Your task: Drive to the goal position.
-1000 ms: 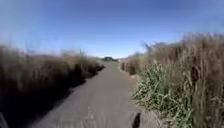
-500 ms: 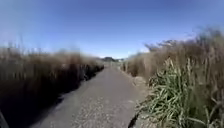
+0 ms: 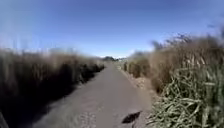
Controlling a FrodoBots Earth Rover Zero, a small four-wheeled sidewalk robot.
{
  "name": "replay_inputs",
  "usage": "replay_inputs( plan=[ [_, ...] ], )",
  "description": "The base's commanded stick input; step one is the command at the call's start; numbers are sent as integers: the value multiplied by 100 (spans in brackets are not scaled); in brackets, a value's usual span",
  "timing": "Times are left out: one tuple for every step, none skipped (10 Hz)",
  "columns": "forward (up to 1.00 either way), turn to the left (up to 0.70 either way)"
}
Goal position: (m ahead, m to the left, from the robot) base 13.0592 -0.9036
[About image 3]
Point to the grey gravel path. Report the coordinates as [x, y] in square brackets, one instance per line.
[100, 96]

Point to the tall dry reeds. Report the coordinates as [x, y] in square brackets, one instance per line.
[33, 80]
[186, 73]

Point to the distant trees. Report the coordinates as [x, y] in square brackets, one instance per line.
[109, 59]

